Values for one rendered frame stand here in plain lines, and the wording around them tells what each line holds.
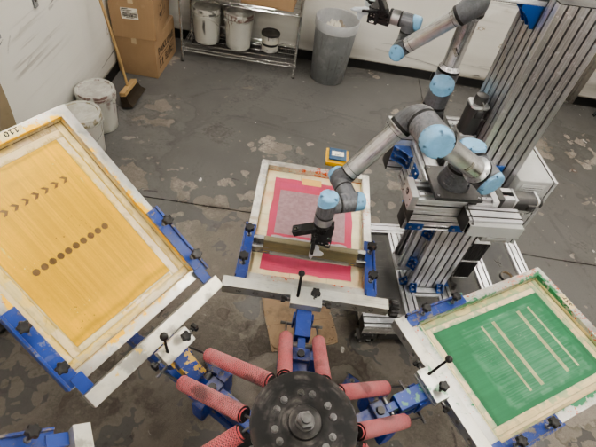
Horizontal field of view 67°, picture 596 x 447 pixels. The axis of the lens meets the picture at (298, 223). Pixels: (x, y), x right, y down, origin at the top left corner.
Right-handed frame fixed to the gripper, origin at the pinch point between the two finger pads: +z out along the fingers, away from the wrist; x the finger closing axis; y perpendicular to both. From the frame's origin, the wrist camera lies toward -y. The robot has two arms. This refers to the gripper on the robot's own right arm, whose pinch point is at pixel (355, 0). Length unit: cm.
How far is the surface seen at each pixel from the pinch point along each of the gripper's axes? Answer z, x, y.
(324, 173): -16, -62, 61
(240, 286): -13, -149, 44
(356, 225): -43, -87, 61
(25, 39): 207, -41, 67
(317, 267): -36, -120, 56
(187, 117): 150, 41, 174
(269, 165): 12, -72, 60
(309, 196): -15, -80, 62
